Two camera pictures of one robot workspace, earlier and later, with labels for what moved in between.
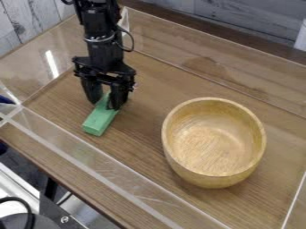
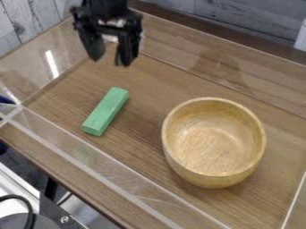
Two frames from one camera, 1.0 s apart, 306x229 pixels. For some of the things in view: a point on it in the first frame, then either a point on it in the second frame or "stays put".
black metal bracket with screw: [51, 210] stays put
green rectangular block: [100, 119] stays put
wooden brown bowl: [213, 141] stays put
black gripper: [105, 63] → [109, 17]
